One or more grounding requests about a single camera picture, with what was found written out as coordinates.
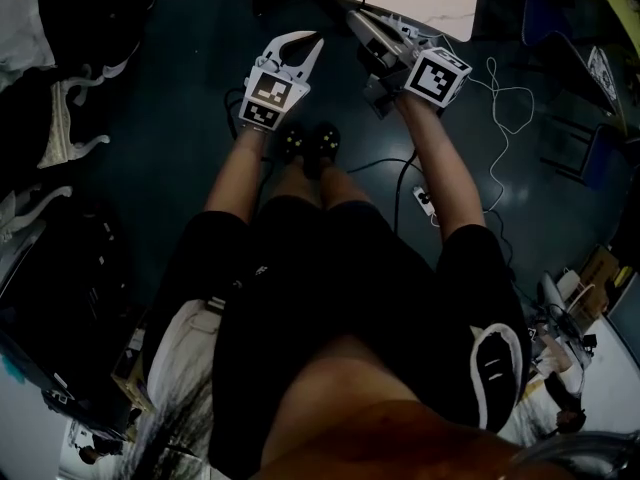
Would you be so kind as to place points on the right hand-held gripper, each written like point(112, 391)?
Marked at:
point(432, 78)

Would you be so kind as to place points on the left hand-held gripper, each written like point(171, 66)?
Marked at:
point(270, 93)

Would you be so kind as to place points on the person's right forearm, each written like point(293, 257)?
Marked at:
point(445, 168)

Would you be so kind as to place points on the person's left forearm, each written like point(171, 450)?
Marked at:
point(237, 178)

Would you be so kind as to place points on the person's left black slipper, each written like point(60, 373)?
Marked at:
point(292, 140)

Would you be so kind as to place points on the person's black slipper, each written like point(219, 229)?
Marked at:
point(325, 138)
point(292, 140)

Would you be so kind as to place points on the person's right black slipper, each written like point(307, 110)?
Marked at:
point(325, 138)

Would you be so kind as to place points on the person's left leg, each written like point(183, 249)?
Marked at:
point(295, 183)

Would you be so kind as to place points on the person's leg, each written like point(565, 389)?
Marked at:
point(345, 188)
point(295, 183)

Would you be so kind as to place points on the person's right leg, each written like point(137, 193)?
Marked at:
point(345, 188)

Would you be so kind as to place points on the dark office chair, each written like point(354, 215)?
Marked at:
point(560, 58)

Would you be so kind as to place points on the black garment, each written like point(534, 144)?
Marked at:
point(95, 8)

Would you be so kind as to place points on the person's black clothing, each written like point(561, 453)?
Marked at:
point(340, 278)

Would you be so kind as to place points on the white mesh panel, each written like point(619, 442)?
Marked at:
point(602, 73)

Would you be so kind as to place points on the white ornate furniture leg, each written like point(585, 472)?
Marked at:
point(62, 128)
point(35, 208)

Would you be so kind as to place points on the blue chair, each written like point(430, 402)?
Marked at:
point(607, 158)

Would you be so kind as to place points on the white bedding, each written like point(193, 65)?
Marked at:
point(20, 18)

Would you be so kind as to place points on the white round appliance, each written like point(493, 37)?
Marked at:
point(550, 288)

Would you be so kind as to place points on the white cloth bag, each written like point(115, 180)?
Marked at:
point(175, 358)

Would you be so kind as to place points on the plain cardboard box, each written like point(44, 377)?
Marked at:
point(600, 268)

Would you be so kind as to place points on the large black case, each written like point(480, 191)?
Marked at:
point(65, 293)

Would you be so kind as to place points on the person's chest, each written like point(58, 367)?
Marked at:
point(350, 398)

